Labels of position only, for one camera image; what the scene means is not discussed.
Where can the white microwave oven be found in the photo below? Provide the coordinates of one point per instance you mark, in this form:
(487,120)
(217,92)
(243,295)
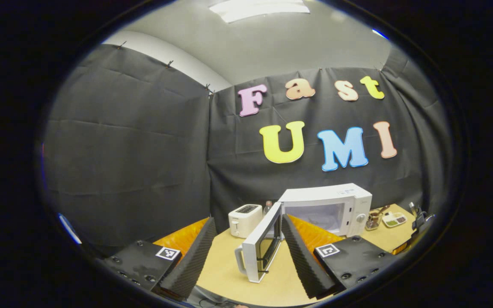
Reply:
(328,196)

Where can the clear plastic water bottle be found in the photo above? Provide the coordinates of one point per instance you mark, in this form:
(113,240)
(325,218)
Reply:
(267,208)

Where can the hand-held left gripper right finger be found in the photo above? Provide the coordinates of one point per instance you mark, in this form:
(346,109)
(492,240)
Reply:
(304,263)

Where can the white divided dish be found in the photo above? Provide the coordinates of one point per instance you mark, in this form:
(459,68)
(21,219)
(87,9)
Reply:
(394,221)

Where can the black backdrop cloth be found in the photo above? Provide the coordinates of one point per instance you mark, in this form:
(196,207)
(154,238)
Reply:
(135,149)

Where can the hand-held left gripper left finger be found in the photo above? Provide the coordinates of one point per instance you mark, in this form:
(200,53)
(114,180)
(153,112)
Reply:
(191,265)

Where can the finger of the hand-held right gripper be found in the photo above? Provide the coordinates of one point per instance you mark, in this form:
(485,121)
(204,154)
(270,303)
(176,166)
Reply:
(402,248)

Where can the long ceiling light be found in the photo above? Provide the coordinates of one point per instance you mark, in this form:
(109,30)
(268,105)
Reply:
(259,8)

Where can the white toaster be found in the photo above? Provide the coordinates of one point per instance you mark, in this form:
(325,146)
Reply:
(244,220)

